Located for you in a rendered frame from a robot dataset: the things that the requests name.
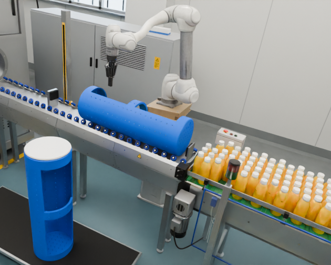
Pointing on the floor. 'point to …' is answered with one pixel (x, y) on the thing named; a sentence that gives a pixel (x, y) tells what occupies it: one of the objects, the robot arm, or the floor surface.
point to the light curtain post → (66, 54)
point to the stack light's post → (217, 224)
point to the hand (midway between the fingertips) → (110, 81)
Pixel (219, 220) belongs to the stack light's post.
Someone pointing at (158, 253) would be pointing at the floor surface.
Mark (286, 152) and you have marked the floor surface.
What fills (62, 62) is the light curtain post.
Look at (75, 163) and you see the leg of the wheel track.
